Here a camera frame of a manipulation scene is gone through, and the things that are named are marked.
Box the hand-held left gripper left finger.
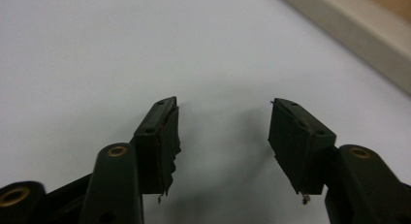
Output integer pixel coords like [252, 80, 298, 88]
[130, 96, 182, 205]

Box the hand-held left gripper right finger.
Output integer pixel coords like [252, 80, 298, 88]
[267, 97, 337, 206]

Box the white table mat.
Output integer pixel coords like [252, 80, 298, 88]
[0, 0, 411, 224]

